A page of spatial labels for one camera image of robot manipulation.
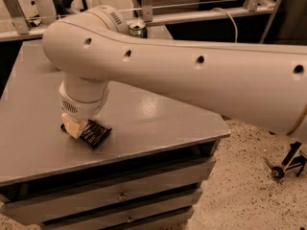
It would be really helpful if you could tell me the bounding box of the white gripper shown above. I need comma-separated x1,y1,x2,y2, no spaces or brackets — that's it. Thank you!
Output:
59,74,109,139

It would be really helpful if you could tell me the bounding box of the black rxbar chocolate wrapper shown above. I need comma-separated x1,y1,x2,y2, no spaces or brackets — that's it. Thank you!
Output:
60,119,113,150

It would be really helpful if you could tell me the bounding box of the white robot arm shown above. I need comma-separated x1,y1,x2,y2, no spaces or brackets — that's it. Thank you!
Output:
42,6,307,143

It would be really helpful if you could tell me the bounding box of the green soda can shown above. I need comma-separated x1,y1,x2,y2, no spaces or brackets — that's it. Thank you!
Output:
129,21,148,38

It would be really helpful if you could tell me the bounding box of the grey drawer cabinet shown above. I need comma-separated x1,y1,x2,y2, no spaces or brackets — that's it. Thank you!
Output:
0,41,229,230

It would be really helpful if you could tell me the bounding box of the black wheeled cart base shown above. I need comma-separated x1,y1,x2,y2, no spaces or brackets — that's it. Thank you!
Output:
265,142,307,179

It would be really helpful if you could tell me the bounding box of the metal rail frame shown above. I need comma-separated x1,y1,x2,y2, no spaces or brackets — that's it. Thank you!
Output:
1,0,282,41

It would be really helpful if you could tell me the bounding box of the white cable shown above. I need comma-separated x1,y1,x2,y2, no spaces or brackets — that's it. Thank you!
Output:
211,7,239,44

